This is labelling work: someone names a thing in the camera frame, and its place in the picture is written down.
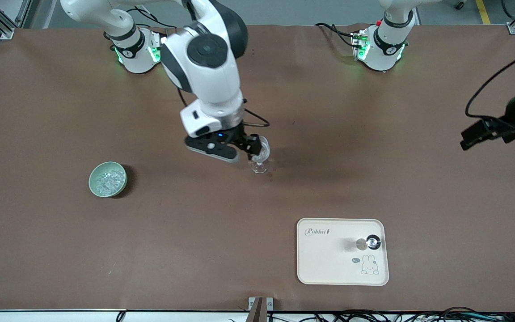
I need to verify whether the clear ice cubes pile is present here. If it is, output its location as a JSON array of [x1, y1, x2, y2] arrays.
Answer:
[[96, 169, 122, 194]]

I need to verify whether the silver metal jigger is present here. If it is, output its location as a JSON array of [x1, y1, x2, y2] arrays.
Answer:
[[356, 234, 382, 251]]

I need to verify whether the clear wine glass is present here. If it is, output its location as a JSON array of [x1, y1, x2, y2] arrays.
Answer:
[[249, 136, 270, 174]]

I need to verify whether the brown table mat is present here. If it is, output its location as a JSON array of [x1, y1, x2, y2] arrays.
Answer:
[[0, 23, 515, 312]]

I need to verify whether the cream rabbit print tray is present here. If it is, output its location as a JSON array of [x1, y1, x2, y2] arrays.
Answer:
[[296, 218, 390, 286]]

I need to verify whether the green ceramic bowl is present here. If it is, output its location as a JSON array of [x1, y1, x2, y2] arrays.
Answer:
[[89, 161, 128, 198]]

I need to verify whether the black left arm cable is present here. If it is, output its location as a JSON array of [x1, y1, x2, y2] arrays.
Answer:
[[465, 0, 515, 119]]

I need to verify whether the black left base cable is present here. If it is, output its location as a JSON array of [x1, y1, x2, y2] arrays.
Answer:
[[315, 22, 359, 49]]

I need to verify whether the black base cable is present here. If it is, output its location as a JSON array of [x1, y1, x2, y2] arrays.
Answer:
[[315, 22, 359, 49], [141, 18, 169, 38]]

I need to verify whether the black right base cable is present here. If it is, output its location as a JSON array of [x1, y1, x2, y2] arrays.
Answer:
[[141, 18, 169, 38]]

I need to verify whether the grey metal bracket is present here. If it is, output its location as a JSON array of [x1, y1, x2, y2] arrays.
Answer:
[[248, 297, 274, 311]]

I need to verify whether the brown mount post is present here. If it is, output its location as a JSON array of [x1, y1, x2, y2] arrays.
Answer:
[[249, 297, 265, 322]]

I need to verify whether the black cable bundle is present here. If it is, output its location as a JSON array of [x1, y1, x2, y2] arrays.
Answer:
[[266, 306, 515, 322]]

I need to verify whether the aluminium frame with diagonal struts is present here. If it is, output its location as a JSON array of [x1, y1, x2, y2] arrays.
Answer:
[[0, 0, 32, 39]]

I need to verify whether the white table edge rail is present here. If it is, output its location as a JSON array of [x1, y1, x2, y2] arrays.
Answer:
[[0, 309, 515, 322]]

